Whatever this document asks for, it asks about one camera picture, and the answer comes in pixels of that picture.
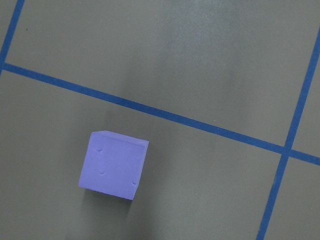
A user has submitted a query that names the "purple foam block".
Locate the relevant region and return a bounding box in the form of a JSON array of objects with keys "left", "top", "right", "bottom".
[{"left": 78, "top": 130, "right": 149, "bottom": 200}]

